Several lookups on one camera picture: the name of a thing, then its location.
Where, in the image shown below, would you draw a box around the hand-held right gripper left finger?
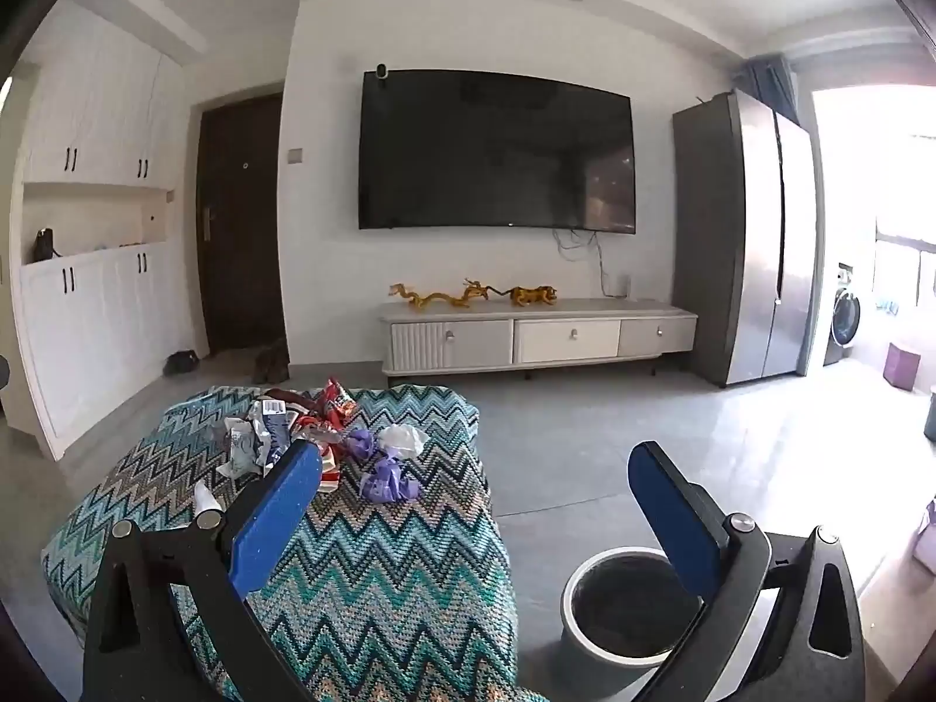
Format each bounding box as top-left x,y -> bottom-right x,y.
82,440 -> 324,702

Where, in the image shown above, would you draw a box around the washing machine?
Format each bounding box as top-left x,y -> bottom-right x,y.
824,263 -> 862,368

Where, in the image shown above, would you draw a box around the silver refrigerator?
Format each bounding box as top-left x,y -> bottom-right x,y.
673,88 -> 816,388

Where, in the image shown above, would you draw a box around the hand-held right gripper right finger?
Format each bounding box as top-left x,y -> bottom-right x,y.
627,442 -> 868,702

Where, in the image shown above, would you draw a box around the dark brown door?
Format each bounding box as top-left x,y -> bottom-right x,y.
196,94 -> 288,359

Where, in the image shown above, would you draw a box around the red and white wrapper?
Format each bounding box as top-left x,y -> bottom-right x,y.
292,409 -> 345,487

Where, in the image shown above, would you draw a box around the purple stool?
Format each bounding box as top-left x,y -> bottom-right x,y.
882,342 -> 921,391

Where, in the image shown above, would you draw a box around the television cables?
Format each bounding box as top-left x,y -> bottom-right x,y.
552,228 -> 611,294

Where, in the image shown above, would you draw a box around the golden dragon figurine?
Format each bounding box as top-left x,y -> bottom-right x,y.
389,280 -> 498,310

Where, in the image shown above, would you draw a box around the grey trash bin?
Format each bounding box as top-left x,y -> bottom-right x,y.
560,545 -> 709,677

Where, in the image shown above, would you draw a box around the red snack wrapper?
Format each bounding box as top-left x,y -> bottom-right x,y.
314,378 -> 361,429

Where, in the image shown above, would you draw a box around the zigzag knitted blanket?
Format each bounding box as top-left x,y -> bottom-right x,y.
40,384 -> 528,702

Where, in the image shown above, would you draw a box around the white tissue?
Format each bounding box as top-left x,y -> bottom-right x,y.
376,424 -> 431,458

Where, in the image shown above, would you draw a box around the white television cabinet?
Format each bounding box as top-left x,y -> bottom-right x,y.
378,297 -> 698,379

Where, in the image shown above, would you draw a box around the blue-grey curtain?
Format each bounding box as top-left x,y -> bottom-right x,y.
735,54 -> 801,125

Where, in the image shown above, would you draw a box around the white wall cabinet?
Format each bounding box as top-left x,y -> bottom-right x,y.
7,15 -> 198,462

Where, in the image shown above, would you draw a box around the black wall television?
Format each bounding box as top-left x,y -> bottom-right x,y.
358,69 -> 636,235

